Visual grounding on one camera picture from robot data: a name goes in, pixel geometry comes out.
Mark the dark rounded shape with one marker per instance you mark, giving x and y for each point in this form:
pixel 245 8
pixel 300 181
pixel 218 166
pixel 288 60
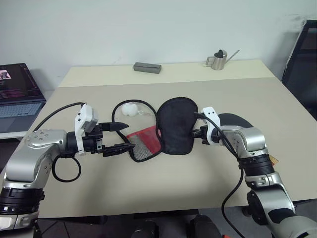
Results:
pixel 205 226

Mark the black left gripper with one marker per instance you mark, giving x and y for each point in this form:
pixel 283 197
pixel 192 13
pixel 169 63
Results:
pixel 95 140

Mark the white table tennis balls bundle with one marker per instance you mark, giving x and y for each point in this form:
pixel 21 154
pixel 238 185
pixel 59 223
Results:
pixel 130 109

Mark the black table tennis paddle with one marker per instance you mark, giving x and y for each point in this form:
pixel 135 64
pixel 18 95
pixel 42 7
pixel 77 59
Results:
pixel 235 120

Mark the black and red paddle case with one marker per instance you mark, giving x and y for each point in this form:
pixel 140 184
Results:
pixel 177 124

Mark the silver metal watering can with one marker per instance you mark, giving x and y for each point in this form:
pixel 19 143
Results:
pixel 219 62

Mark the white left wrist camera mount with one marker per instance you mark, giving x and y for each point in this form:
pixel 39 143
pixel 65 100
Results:
pixel 84 115

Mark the open laptop computer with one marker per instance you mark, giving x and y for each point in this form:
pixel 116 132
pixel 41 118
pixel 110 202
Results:
pixel 19 109

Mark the gray rectangular case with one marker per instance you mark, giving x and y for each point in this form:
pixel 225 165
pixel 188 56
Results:
pixel 147 68

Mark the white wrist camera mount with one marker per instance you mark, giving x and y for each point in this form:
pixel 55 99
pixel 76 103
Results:
pixel 210 112
pixel 84 115

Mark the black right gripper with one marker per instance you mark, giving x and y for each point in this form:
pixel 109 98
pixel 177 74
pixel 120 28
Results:
pixel 204 135

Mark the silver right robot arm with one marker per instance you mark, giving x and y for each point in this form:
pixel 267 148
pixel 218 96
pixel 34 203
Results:
pixel 250 141

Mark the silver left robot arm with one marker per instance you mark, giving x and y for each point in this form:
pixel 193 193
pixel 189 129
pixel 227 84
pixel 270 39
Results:
pixel 37 141

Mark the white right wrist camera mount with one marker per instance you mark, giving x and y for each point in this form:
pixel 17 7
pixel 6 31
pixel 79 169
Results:
pixel 210 112

